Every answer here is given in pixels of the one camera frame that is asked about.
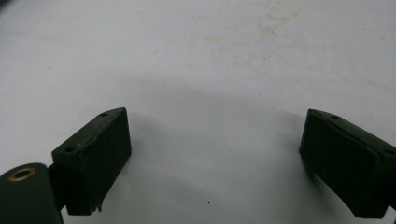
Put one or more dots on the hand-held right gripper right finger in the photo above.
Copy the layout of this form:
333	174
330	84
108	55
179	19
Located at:
342	161

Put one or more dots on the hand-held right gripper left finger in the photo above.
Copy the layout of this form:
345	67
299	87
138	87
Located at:
93	161

